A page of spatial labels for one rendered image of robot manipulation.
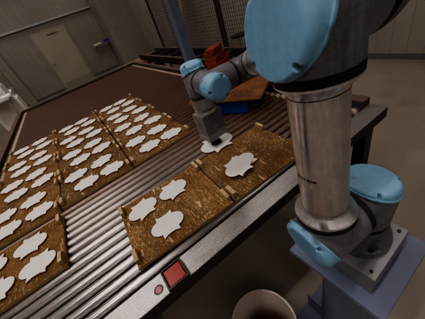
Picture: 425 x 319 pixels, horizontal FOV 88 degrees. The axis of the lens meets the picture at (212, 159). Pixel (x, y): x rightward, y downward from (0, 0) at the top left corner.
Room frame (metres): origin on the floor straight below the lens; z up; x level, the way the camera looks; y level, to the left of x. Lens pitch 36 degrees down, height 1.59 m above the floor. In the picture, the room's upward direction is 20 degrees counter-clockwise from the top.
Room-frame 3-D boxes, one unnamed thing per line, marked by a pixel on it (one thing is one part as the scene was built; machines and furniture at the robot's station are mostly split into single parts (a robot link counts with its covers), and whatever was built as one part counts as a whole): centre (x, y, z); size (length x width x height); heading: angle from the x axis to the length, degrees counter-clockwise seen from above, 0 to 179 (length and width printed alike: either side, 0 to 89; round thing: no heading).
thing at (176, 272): (0.40, 0.24, 0.92); 0.06 x 0.06 x 0.01; 23
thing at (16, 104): (6.34, 4.39, 0.63); 2.64 x 0.66 x 1.26; 28
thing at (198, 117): (0.74, -0.04, 1.23); 0.10 x 0.09 x 0.16; 27
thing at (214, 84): (0.63, -0.09, 1.38); 0.11 x 0.11 x 0.08; 18
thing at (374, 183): (0.30, -0.31, 1.12); 0.13 x 0.12 x 0.14; 108
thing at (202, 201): (0.69, 0.23, 0.93); 0.41 x 0.35 x 0.02; 109
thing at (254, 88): (1.52, -0.33, 1.03); 0.50 x 0.50 x 0.02; 54
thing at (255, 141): (0.83, -0.16, 0.93); 0.41 x 0.35 x 0.02; 110
